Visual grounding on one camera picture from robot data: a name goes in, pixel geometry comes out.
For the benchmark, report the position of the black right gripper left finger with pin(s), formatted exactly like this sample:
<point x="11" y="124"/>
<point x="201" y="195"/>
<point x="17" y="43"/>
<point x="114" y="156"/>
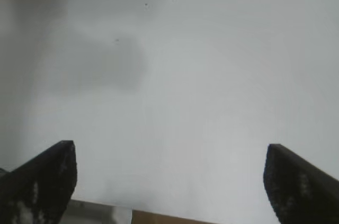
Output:
<point x="39" y="181"/>

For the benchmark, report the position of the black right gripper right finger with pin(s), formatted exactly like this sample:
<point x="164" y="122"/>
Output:
<point x="299" y="187"/>

